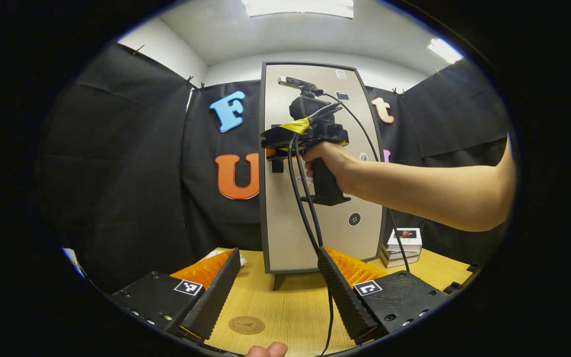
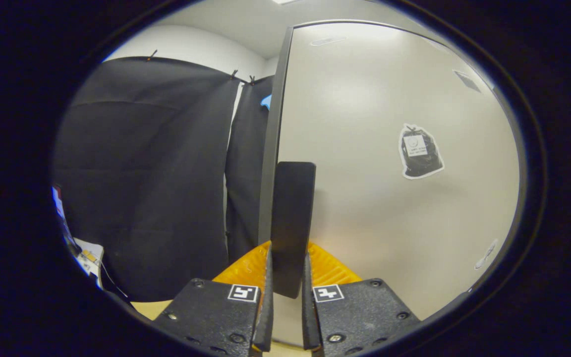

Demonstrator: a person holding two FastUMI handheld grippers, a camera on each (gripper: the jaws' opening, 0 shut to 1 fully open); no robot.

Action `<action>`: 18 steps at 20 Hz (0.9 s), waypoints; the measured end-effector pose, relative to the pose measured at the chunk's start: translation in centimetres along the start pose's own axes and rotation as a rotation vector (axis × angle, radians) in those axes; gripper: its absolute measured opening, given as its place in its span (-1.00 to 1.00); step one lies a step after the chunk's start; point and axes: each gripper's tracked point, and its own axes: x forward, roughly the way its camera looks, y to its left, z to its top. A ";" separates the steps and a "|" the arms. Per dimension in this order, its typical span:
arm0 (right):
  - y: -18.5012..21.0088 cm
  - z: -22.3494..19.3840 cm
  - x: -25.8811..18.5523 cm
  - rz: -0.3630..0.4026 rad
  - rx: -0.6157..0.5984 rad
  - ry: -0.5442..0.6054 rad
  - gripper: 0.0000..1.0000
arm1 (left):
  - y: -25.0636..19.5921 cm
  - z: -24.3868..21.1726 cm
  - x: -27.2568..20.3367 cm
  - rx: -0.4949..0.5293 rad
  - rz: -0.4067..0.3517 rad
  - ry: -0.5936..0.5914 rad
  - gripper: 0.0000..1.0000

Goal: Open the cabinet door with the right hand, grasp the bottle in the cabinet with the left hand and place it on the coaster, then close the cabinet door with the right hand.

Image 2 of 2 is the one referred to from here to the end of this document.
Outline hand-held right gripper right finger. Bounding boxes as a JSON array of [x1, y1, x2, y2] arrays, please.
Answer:
[[301, 241, 421, 357]]

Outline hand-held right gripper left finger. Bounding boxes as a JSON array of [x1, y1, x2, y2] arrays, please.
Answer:
[[153, 241, 275, 357]]

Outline grey cabinet door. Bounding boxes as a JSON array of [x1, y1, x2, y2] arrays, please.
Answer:
[[258, 21, 520, 348]]

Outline black backdrop cloth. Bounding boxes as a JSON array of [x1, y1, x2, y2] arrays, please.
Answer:
[[53, 56, 274, 302]]

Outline black cabinet door handle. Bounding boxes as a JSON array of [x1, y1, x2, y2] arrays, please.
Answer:
[[271, 162, 316, 299]]

